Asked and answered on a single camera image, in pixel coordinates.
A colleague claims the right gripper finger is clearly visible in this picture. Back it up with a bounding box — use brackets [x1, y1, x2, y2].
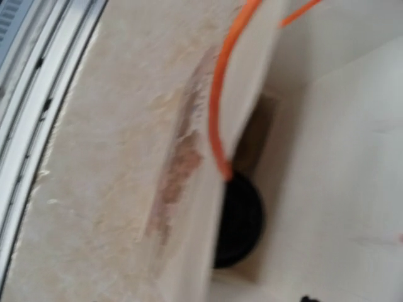
[300, 296, 321, 302]

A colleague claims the white paper takeout bag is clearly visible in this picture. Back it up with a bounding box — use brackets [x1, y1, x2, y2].
[138, 0, 403, 302]

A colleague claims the aluminium front rail frame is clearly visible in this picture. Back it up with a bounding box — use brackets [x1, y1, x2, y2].
[0, 0, 106, 268]

